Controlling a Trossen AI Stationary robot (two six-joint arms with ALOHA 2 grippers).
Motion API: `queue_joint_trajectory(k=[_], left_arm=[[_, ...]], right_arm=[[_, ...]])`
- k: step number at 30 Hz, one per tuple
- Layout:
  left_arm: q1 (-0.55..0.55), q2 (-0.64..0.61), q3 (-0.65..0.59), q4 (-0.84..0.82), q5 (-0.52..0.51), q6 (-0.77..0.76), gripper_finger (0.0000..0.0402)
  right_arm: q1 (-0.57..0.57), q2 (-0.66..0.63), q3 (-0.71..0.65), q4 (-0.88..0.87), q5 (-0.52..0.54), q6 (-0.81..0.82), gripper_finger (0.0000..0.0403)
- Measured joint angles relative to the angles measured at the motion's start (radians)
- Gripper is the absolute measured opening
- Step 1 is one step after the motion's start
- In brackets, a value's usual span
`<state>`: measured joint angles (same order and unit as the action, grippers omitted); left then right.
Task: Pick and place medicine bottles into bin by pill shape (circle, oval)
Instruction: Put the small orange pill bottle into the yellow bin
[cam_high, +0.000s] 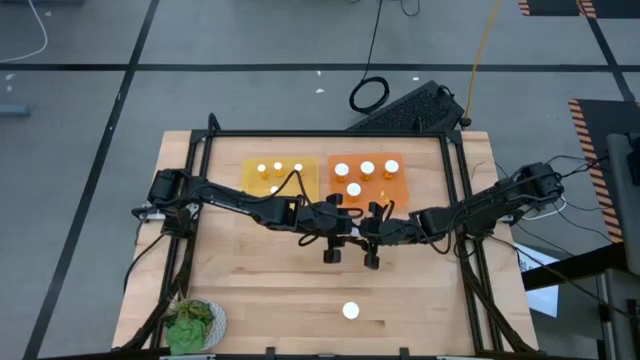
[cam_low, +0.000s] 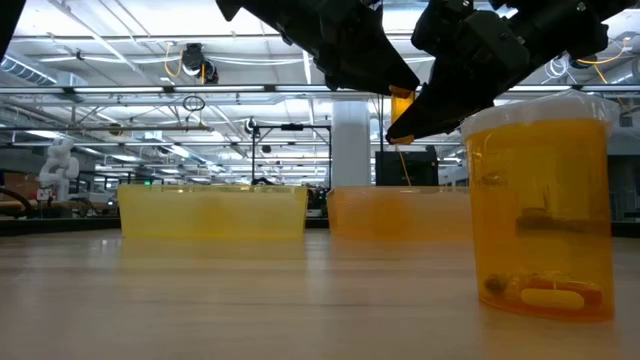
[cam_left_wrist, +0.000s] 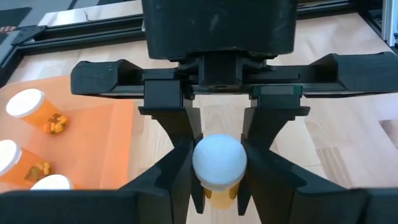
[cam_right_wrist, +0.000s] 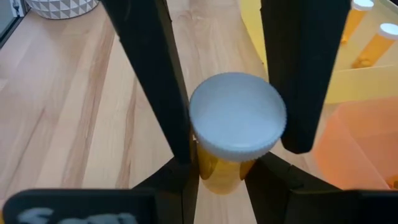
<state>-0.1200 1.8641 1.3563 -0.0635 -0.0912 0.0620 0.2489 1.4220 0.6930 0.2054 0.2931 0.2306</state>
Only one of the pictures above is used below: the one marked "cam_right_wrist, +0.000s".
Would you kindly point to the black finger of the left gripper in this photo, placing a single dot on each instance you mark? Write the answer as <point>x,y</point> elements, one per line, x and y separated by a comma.
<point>301,62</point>
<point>146,46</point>

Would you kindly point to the translucent yellow bin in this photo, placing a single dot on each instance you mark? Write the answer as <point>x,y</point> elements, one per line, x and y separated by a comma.
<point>357,84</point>

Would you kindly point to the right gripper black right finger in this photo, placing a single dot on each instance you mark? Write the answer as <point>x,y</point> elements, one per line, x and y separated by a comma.
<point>280,202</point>

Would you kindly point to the small amber pill bottle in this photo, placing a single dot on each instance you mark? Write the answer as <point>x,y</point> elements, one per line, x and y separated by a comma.
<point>373,49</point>
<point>351,25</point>

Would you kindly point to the white patterned plant pot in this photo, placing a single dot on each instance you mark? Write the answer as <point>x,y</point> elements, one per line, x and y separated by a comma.
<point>62,7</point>

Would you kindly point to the black metal rig frame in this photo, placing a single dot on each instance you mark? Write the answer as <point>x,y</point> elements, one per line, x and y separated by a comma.
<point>11,32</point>

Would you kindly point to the translucent orange bin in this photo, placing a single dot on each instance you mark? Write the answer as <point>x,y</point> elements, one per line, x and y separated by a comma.
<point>357,140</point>

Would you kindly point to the large amber pill bottle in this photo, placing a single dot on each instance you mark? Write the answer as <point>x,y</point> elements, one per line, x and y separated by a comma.
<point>236,115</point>

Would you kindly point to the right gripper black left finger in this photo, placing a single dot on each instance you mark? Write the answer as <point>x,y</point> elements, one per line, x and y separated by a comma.
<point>174,202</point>

